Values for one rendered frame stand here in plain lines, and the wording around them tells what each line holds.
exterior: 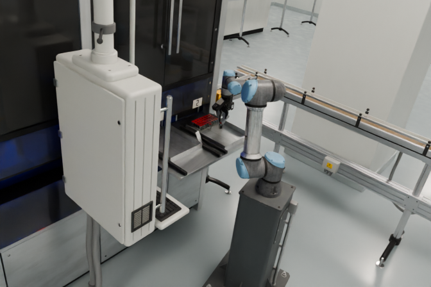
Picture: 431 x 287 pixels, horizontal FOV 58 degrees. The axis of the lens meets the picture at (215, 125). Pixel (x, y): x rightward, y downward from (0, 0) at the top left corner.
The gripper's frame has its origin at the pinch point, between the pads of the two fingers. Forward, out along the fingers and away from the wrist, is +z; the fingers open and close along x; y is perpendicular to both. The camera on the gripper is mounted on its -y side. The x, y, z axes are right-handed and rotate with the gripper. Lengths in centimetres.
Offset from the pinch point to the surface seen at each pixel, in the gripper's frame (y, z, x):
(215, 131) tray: -4.0, 5.5, -0.2
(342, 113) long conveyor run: 86, 0, -46
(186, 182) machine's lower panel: -8, 56, 18
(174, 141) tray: -34.8, 5.5, 6.2
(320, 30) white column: 145, -39, 15
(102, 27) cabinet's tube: -99, -79, -17
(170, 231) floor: -23, 94, 15
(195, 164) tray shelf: -41.5, 5.8, -18.6
